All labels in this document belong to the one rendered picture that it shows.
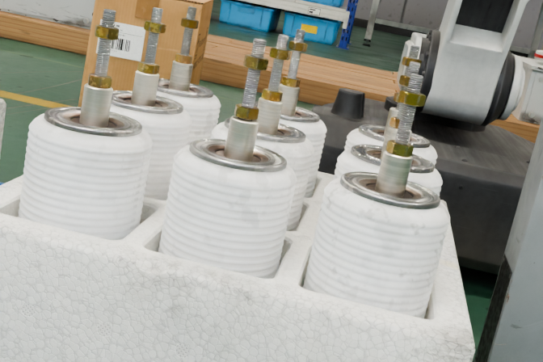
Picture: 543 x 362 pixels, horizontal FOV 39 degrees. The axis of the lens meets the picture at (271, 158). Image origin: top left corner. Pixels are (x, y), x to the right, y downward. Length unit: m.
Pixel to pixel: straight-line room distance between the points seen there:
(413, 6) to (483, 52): 7.71
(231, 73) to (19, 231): 2.07
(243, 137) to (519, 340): 0.37
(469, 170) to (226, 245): 0.60
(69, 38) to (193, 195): 2.22
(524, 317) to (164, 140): 0.38
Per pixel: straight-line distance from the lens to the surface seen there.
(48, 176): 0.60
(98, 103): 0.61
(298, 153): 0.68
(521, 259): 0.78
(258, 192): 0.56
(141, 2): 1.74
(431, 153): 0.80
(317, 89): 2.58
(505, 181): 1.11
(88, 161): 0.58
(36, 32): 2.80
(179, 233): 0.58
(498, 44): 1.30
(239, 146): 0.58
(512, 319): 0.80
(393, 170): 0.57
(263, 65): 0.58
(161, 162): 0.70
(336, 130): 1.10
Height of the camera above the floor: 0.39
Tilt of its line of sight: 13 degrees down
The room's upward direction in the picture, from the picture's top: 11 degrees clockwise
